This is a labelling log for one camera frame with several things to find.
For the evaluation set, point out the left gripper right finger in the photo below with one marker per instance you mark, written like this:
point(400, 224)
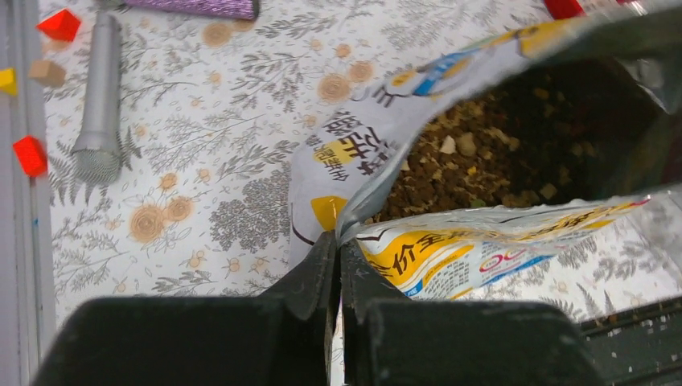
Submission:
point(390, 339)

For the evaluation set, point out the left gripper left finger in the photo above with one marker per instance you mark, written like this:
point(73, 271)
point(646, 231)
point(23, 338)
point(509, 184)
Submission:
point(282, 336)

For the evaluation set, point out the cat food bag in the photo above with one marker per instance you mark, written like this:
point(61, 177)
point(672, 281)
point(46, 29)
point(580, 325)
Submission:
point(509, 213)

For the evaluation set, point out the pet food kibble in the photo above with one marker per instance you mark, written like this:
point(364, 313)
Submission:
point(547, 136)

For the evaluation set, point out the grey toy microphone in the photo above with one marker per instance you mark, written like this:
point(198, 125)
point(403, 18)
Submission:
point(97, 149)

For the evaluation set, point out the purple glitter toy microphone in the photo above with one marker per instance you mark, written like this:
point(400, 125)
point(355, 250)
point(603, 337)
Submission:
point(234, 9)

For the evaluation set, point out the tan wooden cube block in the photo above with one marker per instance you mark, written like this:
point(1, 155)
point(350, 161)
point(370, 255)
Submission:
point(47, 73)

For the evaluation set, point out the red plastic box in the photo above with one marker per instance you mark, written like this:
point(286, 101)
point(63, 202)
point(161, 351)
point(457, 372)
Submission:
point(562, 9)

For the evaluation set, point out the yellow small block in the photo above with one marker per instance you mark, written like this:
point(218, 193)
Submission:
point(8, 82)

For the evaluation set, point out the red triangular block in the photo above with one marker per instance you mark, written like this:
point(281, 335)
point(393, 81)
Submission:
point(62, 26)

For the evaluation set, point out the red block on rail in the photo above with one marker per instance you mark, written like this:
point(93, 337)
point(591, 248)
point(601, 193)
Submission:
point(31, 156)

